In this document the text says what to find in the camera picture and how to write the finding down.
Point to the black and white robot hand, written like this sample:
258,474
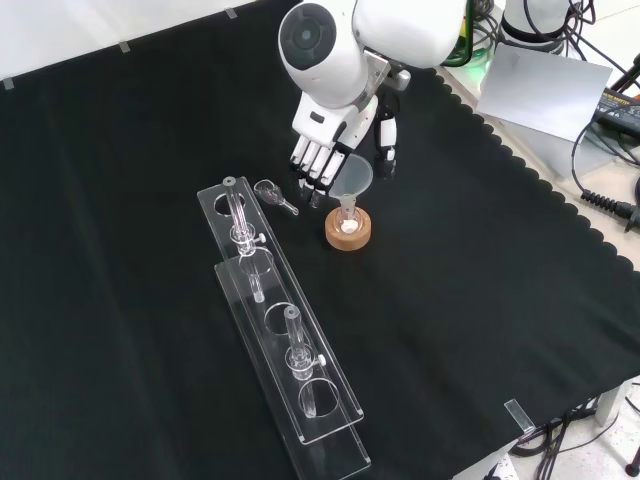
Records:
325,122

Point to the clear plastic funnel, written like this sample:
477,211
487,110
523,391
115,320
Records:
352,175

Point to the glass weighing funnel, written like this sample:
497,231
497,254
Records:
267,192

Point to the small glass round-bottom flask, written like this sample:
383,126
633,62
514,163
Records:
348,227

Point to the clear acrylic funnel stand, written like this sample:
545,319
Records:
280,320

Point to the grey tape strip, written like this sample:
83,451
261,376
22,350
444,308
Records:
125,47
519,415
8,83
231,13

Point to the pale board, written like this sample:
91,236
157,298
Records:
540,90

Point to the black cloth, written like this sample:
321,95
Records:
125,250

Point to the black power adapter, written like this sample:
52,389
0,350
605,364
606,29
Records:
617,107

